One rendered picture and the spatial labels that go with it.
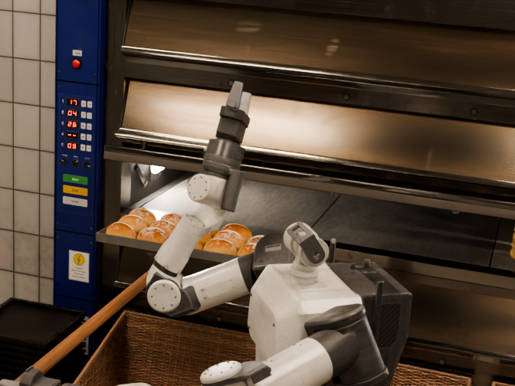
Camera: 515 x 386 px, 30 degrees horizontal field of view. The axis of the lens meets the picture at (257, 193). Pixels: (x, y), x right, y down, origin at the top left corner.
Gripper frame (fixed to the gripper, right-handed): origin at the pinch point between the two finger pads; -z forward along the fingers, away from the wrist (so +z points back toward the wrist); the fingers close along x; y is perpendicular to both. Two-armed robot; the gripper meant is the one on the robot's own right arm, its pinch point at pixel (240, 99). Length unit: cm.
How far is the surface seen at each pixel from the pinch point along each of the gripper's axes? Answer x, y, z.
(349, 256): -77, -28, 26
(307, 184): -55, -13, 10
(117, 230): -56, 39, 37
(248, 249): -53, -2, 32
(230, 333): -89, 4, 59
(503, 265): -81, -73, 16
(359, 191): -54, -28, 8
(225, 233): -61, 8, 29
